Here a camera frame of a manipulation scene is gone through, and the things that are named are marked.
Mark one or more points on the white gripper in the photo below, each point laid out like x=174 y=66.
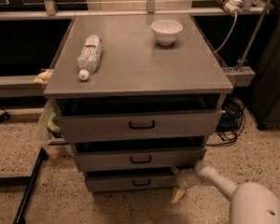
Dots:
x=186 y=178

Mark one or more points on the grey drawer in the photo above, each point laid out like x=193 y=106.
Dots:
x=88 y=128
x=138 y=159
x=131 y=179

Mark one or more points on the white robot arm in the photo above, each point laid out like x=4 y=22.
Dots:
x=250 y=202

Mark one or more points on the grey drawer cabinet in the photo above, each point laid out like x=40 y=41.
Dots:
x=137 y=75

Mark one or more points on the dark cabinet at right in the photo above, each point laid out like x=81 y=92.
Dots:
x=264 y=92

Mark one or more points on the clear plastic bag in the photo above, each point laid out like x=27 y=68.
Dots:
x=48 y=135

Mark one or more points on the clear plastic bottle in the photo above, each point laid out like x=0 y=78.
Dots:
x=89 y=59

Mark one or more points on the white ceramic bowl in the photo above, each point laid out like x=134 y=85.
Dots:
x=166 y=32

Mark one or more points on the yellow snack packet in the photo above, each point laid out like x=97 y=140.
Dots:
x=44 y=77

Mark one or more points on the white power strip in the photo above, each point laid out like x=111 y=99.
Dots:
x=230 y=6

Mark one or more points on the black floor frame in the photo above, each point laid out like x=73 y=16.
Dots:
x=25 y=181

